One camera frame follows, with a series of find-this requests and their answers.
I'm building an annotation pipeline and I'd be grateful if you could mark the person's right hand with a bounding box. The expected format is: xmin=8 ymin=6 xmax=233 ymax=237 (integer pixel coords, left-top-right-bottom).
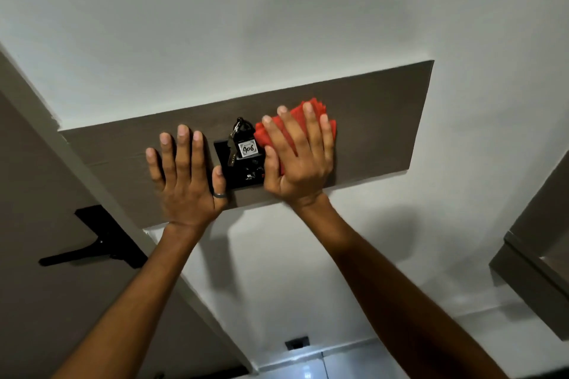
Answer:
xmin=261 ymin=102 xmax=335 ymax=208

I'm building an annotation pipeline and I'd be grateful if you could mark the bunch of metal keys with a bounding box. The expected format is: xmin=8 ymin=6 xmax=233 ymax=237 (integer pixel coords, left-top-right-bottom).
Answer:
xmin=227 ymin=117 xmax=246 ymax=167

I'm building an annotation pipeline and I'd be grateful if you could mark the person's right forearm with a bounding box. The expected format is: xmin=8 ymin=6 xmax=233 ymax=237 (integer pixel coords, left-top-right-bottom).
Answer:
xmin=290 ymin=193 xmax=509 ymax=379

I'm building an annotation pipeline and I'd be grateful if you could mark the person's left hand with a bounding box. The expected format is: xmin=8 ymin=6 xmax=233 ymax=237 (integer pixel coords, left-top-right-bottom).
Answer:
xmin=145 ymin=124 xmax=228 ymax=233

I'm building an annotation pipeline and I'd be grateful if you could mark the brown wooden wall panel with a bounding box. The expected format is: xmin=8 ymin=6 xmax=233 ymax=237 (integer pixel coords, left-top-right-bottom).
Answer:
xmin=59 ymin=60 xmax=435 ymax=229

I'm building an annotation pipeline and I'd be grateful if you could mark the black door handle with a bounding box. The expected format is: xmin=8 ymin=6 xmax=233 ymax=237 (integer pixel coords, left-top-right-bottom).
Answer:
xmin=38 ymin=205 xmax=148 ymax=269

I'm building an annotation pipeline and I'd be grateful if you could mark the brown wooden cabinet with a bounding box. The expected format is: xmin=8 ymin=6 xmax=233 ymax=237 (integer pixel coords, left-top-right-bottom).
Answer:
xmin=489 ymin=149 xmax=569 ymax=342

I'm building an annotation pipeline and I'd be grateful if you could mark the red cleaning cloth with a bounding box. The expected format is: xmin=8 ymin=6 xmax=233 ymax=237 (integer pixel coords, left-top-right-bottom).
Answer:
xmin=254 ymin=97 xmax=337 ymax=176

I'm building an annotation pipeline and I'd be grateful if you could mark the brown door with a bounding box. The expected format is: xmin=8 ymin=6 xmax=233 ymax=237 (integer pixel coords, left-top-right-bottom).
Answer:
xmin=0 ymin=90 xmax=250 ymax=379

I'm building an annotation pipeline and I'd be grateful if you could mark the black key card switch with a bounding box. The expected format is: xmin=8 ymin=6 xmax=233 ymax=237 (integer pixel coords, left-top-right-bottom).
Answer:
xmin=214 ymin=136 xmax=268 ymax=191

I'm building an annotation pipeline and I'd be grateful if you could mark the person's left forearm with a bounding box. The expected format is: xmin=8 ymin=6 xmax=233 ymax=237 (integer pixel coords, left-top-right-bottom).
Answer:
xmin=51 ymin=222 xmax=209 ymax=379

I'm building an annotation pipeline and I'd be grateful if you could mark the white labelled key tag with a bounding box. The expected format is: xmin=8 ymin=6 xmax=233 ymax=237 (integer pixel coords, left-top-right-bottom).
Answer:
xmin=238 ymin=139 xmax=260 ymax=160

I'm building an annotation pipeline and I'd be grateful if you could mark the black wall socket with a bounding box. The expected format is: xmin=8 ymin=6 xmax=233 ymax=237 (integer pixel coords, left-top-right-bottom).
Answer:
xmin=284 ymin=336 xmax=311 ymax=352

